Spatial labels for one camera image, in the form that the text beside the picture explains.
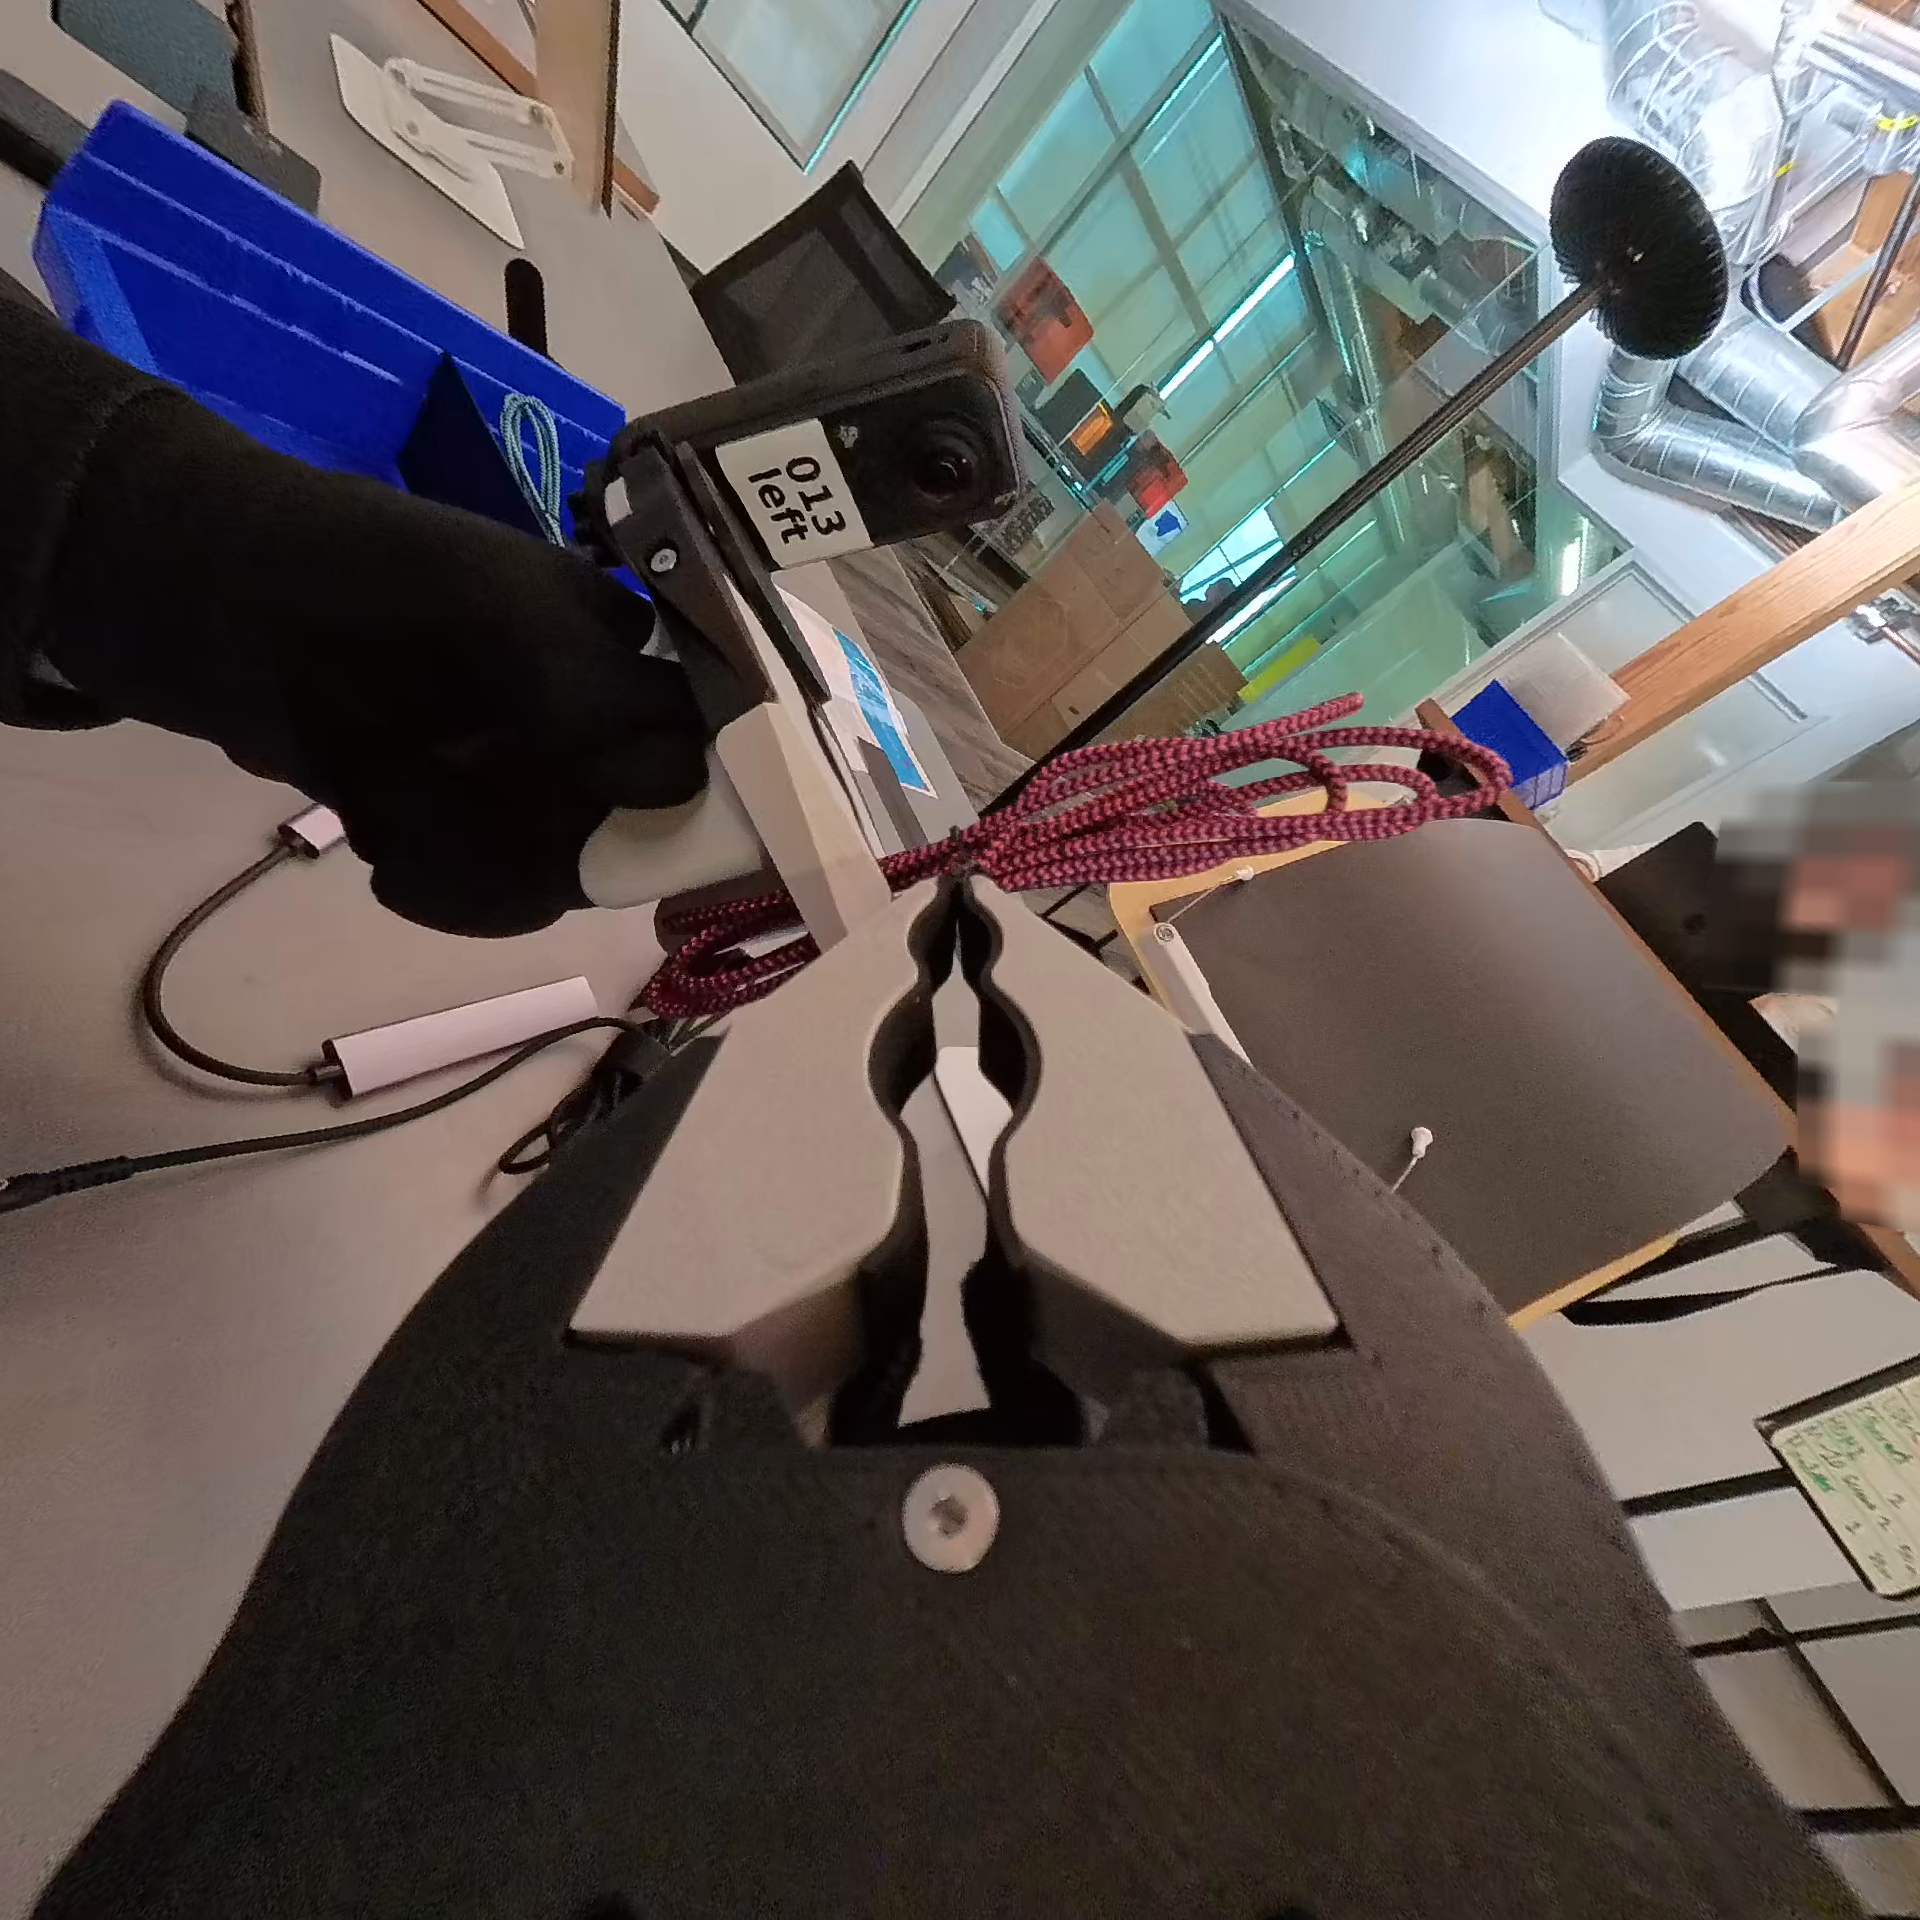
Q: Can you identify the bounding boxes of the blue plastic bin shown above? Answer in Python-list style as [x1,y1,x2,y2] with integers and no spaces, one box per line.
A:
[1445,681,1570,797]
[32,95,632,601]

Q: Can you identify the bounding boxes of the black box device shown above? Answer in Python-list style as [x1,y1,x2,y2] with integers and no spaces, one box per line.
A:
[186,90,324,211]

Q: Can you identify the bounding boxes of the black mesh office chair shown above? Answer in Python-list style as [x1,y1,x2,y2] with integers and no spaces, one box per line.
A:
[690,162,962,384]

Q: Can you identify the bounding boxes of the wooden board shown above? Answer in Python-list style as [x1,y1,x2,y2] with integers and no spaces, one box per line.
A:
[532,0,623,211]

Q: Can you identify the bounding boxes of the pink braided usb-c cable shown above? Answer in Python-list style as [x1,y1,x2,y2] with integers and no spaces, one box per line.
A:
[635,691,1518,1025]

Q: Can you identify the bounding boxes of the black pole stand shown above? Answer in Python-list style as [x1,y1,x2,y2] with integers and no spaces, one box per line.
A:
[973,133,1729,820]

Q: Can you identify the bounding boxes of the person's left hand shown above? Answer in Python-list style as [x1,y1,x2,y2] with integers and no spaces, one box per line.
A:
[133,404,719,940]

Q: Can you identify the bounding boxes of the black braided usb cable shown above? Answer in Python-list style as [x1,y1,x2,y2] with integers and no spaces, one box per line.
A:
[0,1015,678,1220]

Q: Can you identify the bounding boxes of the silver ventilation duct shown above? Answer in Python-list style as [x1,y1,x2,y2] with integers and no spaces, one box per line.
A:
[1590,0,1920,529]

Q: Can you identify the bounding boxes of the small white note board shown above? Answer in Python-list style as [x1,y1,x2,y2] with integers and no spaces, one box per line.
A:
[1753,1371,1920,1600]

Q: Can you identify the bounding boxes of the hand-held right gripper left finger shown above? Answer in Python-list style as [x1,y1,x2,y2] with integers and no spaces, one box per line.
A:
[569,875,962,1412]

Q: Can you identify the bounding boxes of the thin black hub cable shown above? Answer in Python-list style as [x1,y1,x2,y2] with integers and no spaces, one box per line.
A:
[141,840,339,1089]

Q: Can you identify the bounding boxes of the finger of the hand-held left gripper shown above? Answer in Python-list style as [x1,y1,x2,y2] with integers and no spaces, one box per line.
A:
[716,695,893,972]

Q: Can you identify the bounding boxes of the grey usb hub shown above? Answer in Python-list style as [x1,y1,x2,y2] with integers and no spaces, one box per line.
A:
[318,973,602,1107]

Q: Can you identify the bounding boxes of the large cardboard box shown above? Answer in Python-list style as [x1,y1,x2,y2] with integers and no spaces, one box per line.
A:
[960,501,1250,751]

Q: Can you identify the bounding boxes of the white blue printed leaflet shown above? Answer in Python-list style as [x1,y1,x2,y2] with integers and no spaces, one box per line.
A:
[772,592,940,804]

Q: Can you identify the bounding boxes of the person's left forearm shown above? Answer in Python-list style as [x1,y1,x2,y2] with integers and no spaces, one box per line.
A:
[0,291,167,738]

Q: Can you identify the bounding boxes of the dark grey tablet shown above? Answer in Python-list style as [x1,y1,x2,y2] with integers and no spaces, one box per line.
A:
[51,0,233,120]

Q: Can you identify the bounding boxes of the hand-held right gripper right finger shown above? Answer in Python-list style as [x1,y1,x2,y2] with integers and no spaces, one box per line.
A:
[966,875,1341,1381]

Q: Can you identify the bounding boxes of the teal braided cable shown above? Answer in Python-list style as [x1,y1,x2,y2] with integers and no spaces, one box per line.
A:
[498,391,580,550]

